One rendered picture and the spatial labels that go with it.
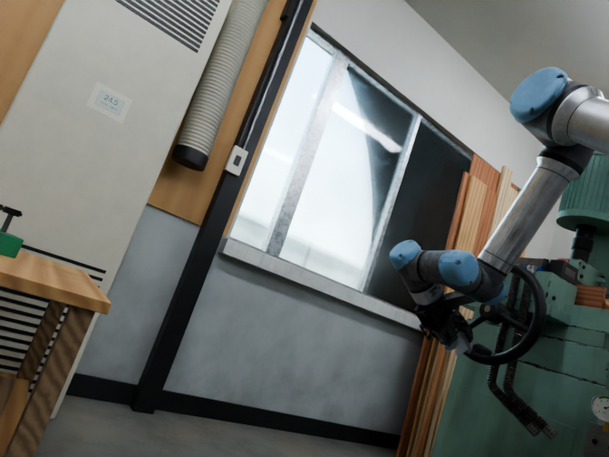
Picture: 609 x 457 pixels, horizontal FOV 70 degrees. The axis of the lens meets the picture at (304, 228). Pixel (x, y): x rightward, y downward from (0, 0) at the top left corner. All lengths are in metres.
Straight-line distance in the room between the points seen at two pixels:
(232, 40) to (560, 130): 1.55
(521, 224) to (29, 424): 1.08
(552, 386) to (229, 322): 1.47
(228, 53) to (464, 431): 1.74
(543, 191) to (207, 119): 1.41
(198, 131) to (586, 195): 1.48
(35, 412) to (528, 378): 1.21
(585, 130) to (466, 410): 0.92
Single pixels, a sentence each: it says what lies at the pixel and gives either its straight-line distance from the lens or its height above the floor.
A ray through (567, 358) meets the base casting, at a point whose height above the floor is 0.75.
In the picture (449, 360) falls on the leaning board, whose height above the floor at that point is 0.65.
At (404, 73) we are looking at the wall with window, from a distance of 3.05.
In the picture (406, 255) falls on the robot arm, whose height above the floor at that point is 0.83.
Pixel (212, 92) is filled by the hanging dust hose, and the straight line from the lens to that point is 2.05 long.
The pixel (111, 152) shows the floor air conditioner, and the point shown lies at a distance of 1.77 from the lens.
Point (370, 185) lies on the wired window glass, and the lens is 2.82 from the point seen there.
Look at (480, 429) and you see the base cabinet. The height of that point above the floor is 0.49.
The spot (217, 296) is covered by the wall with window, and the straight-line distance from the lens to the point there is 2.22.
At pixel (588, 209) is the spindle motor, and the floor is 1.23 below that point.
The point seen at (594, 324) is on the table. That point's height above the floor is 0.86.
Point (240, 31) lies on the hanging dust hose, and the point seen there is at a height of 1.73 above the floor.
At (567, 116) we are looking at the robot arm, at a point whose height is 1.14.
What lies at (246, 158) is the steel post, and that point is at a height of 1.25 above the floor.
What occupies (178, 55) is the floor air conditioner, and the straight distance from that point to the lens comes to 1.92.
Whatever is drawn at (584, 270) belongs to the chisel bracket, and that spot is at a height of 1.04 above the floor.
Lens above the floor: 0.64
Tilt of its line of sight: 10 degrees up
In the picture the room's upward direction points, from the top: 19 degrees clockwise
